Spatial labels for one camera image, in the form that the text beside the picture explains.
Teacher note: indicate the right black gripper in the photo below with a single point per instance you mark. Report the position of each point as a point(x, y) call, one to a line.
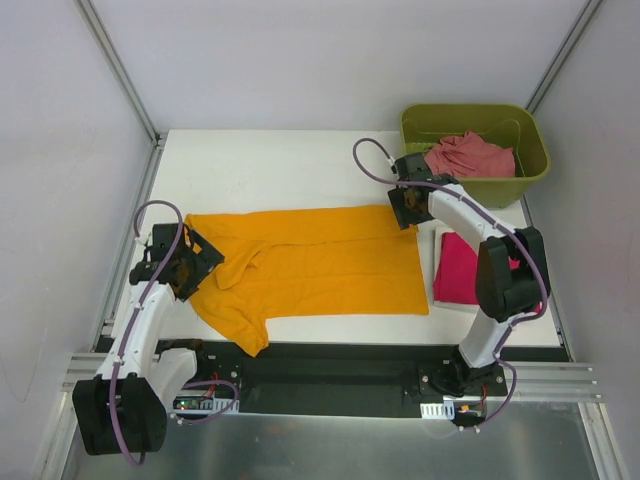
point(400, 211)

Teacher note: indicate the folded magenta t shirt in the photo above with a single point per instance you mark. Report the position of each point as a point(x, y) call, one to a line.
point(496, 278)

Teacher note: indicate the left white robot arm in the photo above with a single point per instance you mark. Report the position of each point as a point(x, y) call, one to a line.
point(124, 408)

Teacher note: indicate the right white cable duct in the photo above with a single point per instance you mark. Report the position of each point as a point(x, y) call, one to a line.
point(438, 411)

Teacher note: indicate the olive green plastic bin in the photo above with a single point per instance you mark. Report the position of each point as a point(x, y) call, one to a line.
point(508, 126)

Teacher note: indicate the left aluminium frame post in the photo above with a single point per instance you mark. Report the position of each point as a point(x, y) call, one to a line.
point(98, 30)

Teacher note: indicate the aluminium frame post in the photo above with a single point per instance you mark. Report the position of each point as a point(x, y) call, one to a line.
point(98, 30)
point(571, 40)

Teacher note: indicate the orange t shirt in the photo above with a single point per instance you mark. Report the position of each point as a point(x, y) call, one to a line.
point(310, 262)

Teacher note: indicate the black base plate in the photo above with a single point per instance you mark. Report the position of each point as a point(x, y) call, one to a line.
point(379, 381)

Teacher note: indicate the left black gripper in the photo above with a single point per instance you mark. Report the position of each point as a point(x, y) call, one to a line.
point(204, 258)

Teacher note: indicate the right aluminium frame post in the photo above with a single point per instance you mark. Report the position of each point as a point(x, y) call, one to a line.
point(571, 40)

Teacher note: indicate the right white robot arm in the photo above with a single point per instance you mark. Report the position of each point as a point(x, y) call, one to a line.
point(476, 357)

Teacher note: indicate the pink crumpled t shirt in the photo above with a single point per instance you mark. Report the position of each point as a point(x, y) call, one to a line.
point(470, 156)

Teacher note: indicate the aluminium front rail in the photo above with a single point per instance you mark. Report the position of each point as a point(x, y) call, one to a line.
point(563, 382)

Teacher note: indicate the left white cable duct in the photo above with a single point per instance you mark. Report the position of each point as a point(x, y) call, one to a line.
point(193, 406)

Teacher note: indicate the white cable duct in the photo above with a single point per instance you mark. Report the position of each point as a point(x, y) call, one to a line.
point(193, 406)
point(438, 411)

